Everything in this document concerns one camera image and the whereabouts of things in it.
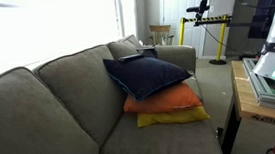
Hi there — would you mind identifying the black remote with pale buttons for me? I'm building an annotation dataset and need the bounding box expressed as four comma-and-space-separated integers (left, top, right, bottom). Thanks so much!
118, 52, 145, 64

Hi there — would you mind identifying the orange pillow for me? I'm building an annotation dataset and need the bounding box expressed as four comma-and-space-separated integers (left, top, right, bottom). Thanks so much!
121, 79, 205, 117

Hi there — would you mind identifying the grey fabric sofa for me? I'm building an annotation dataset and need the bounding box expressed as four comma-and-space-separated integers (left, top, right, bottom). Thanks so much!
0, 27, 226, 154

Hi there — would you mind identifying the yellow pillow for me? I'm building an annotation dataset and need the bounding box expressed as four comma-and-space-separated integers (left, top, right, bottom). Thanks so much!
136, 105, 212, 129

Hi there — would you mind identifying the grey sofa back cushion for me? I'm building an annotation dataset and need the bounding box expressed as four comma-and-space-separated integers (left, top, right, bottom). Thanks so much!
0, 60, 100, 154
106, 33, 145, 61
32, 42, 133, 152

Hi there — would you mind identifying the bright window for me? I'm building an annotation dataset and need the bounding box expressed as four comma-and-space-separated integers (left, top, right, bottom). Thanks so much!
0, 0, 141, 80

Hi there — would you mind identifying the yellow black barrier belt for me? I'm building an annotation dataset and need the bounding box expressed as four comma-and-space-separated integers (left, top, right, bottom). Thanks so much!
183, 14, 231, 25

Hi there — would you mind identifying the silver remote control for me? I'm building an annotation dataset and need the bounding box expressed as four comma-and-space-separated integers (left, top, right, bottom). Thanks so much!
136, 44, 156, 52

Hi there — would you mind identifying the dark blue panel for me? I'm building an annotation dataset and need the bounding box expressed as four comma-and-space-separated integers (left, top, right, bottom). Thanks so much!
244, 0, 275, 41

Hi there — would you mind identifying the white door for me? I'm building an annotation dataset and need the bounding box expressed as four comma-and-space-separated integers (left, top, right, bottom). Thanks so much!
160, 0, 248, 63

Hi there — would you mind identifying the large navy blue pillow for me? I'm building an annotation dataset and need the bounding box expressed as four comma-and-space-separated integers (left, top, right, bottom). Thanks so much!
102, 50, 194, 105

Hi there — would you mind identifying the yellow stanchion post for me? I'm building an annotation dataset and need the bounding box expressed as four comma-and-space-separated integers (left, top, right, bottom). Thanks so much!
204, 14, 233, 67
176, 17, 188, 46

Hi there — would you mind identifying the wooden table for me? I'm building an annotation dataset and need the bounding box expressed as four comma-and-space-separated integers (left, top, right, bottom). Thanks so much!
214, 56, 275, 154

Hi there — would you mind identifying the wooden chair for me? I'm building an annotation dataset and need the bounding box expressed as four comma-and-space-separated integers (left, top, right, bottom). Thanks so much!
148, 23, 176, 48

